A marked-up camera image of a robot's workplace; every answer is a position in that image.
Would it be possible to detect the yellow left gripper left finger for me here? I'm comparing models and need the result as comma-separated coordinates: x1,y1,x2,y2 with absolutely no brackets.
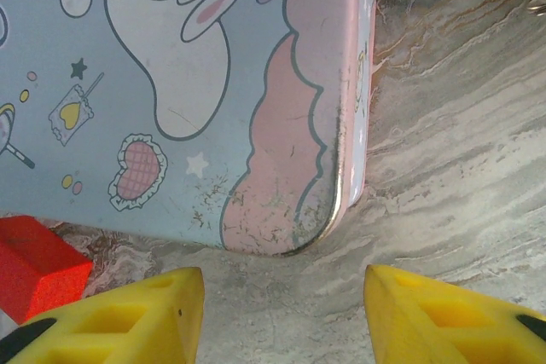
0,266,206,364

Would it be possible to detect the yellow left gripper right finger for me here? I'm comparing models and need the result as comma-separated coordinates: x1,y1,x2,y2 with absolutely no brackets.
364,263,546,364

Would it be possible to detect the red wooden block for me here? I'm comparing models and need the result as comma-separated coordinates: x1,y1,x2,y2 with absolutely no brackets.
0,215,95,326

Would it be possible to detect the pastel bunny tin box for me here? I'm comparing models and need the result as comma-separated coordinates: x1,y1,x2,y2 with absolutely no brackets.
0,0,379,259

